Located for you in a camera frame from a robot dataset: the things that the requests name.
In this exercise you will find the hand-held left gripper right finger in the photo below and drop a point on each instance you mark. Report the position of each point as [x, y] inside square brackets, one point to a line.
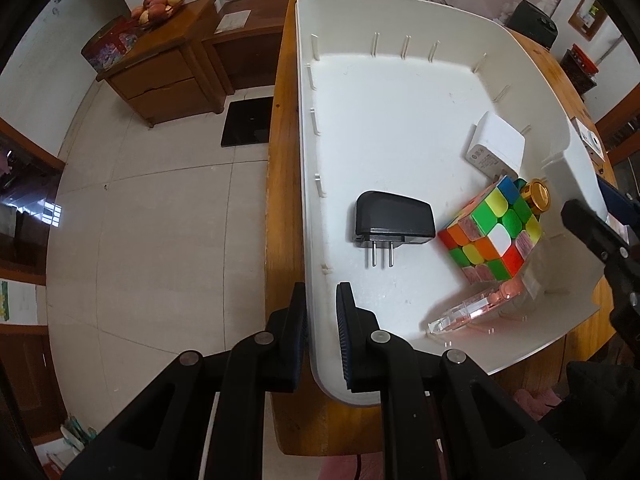
[345, 345]

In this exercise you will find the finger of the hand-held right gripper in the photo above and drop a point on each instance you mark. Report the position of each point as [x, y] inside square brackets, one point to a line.
[620, 205]
[595, 235]

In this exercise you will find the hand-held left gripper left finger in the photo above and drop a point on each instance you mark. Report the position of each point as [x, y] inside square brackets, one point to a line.
[299, 345]

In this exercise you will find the white rectangular box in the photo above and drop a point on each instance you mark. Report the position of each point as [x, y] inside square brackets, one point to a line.
[575, 170]

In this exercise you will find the gold round lid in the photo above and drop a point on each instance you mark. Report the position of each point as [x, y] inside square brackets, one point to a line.
[535, 195]

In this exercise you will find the multicoloured puzzle cube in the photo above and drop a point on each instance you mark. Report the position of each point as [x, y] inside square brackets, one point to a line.
[492, 232]

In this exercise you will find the clear acrylic block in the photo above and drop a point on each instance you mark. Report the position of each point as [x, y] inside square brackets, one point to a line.
[470, 310]

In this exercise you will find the white charger block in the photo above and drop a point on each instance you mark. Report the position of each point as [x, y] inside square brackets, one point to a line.
[497, 142]

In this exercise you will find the black power adapter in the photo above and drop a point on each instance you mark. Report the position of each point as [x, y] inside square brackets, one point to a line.
[392, 217]

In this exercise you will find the white plastic tray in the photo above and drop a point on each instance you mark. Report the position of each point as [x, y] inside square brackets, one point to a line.
[400, 125]

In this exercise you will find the small white device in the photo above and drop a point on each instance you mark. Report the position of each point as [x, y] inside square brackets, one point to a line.
[590, 140]

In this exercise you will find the pink cloth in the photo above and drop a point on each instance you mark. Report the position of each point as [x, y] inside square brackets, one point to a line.
[345, 467]

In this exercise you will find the red box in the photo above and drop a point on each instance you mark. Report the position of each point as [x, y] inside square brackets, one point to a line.
[580, 67]

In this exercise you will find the black speaker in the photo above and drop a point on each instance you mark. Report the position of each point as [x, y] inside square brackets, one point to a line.
[532, 25]

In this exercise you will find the black square floor scale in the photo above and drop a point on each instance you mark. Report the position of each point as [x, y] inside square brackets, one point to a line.
[247, 122]

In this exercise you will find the white shelf with clutter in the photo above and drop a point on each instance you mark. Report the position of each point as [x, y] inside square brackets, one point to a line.
[70, 440]

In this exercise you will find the wooden desk with dark panel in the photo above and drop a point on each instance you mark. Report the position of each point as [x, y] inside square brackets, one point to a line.
[250, 55]

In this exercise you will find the wooden drawer cabinet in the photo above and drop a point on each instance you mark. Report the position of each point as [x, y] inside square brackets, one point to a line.
[160, 80]

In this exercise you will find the paper sheet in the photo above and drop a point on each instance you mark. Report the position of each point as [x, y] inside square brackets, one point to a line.
[234, 20]

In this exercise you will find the printed tin box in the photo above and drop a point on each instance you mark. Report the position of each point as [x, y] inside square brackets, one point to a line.
[110, 45]

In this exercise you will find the bowl of fruit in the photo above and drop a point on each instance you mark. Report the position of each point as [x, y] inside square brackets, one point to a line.
[160, 2]

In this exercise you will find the wooden wall frame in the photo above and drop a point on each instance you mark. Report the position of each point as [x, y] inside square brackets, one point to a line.
[589, 15]

